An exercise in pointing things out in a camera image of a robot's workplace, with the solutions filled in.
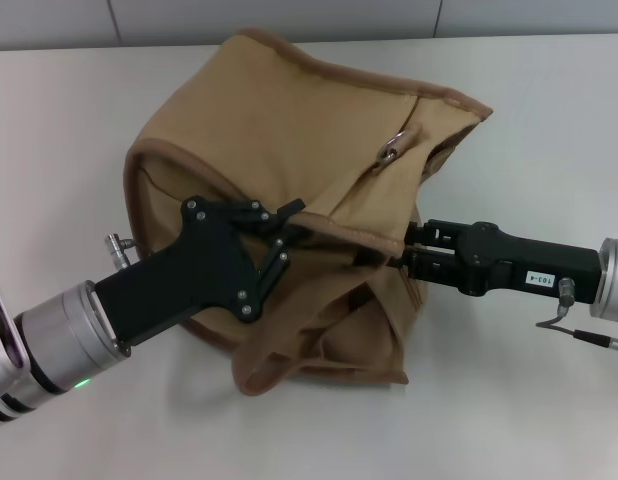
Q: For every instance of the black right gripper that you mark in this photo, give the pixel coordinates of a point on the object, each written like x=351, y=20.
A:
x=529, y=270

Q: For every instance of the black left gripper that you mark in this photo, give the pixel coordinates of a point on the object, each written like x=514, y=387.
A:
x=189, y=280

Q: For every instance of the khaki canvas food bag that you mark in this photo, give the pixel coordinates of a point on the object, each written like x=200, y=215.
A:
x=289, y=125

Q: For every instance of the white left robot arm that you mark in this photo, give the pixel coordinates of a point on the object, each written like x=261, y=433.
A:
x=64, y=330

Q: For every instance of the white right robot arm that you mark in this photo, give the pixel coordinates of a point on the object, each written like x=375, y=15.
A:
x=614, y=280

